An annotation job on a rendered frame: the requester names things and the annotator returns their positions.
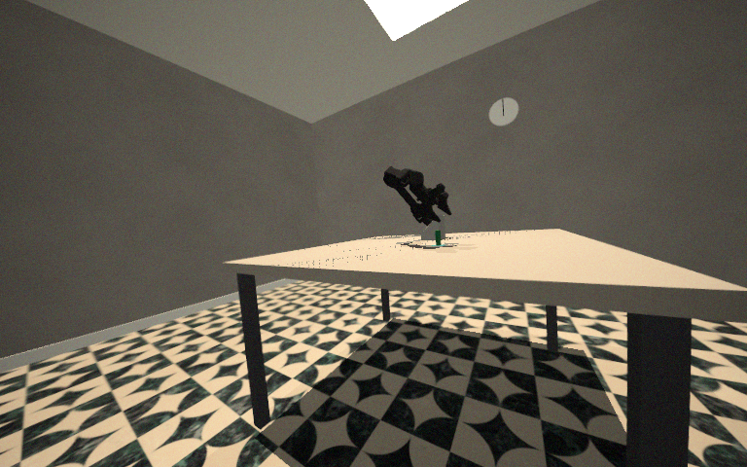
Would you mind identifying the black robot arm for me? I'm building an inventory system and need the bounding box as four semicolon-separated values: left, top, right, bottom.
383;166;445;227

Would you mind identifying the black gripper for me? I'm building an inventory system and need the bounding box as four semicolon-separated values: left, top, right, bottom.
414;188;451;222

